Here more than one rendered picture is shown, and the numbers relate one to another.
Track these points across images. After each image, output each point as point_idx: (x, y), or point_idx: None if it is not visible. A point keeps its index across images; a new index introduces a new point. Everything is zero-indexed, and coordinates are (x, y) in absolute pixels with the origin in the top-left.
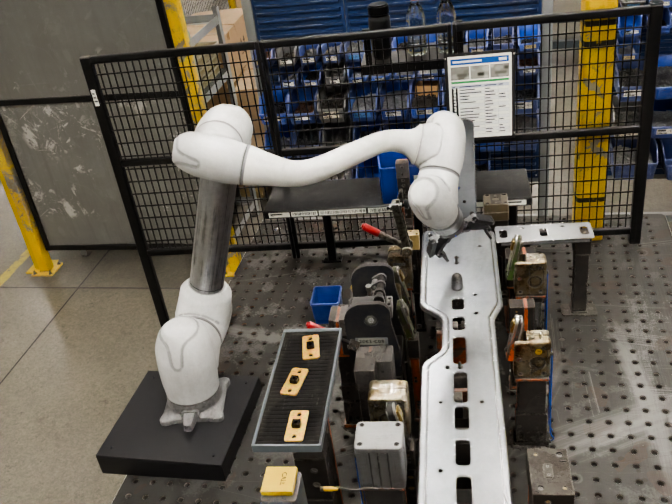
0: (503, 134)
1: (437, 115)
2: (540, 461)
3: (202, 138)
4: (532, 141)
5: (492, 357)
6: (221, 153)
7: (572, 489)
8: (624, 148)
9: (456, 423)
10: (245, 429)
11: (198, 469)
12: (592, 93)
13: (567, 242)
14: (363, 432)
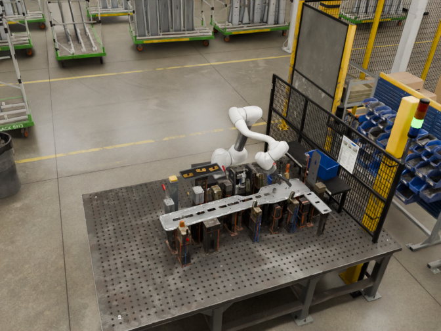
0: (350, 171)
1: (281, 142)
2: (213, 220)
3: (234, 110)
4: (357, 180)
5: (248, 205)
6: (233, 116)
7: (207, 226)
8: (380, 205)
9: None
10: None
11: None
12: (378, 178)
13: (317, 209)
14: (197, 187)
